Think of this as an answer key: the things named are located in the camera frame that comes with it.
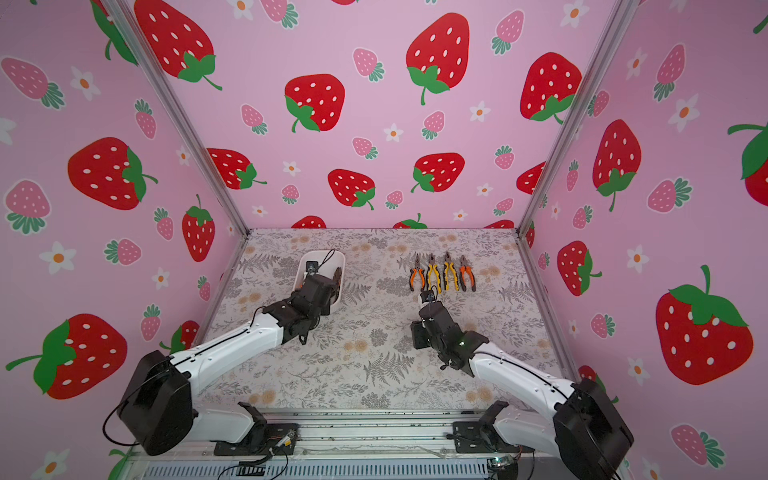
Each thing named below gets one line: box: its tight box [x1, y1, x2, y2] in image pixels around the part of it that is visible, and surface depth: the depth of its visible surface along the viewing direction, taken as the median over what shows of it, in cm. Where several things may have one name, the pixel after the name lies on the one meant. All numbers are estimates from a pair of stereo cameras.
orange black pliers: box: [409, 253, 425, 292], surface depth 109 cm
